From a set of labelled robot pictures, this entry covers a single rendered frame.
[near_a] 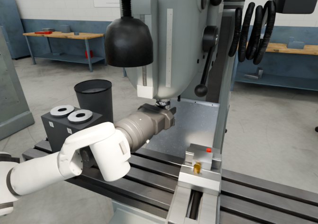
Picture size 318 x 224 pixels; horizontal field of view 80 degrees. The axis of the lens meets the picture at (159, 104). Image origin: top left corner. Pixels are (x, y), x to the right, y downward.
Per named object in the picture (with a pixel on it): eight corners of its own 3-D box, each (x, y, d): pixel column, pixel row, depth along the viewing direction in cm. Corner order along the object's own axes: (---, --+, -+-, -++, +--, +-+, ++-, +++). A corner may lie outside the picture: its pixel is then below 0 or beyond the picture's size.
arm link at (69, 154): (109, 127, 39) (47, 148, 39) (124, 164, 41) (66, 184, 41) (114, 118, 46) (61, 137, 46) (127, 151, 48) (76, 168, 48)
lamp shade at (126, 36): (107, 69, 25) (101, 18, 23) (105, 57, 32) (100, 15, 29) (159, 65, 27) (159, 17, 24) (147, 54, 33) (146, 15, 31)
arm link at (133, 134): (137, 115, 46) (99, 139, 37) (151, 154, 48) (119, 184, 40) (109, 119, 53) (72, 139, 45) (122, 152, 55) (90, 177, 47)
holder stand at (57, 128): (89, 169, 76) (79, 127, 67) (51, 152, 84) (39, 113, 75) (109, 150, 85) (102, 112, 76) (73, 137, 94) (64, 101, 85)
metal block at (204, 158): (209, 177, 62) (211, 163, 60) (190, 173, 64) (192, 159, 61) (210, 165, 67) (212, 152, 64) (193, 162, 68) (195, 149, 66)
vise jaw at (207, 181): (217, 196, 57) (220, 187, 55) (177, 185, 60) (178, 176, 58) (219, 181, 62) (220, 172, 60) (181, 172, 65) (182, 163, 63)
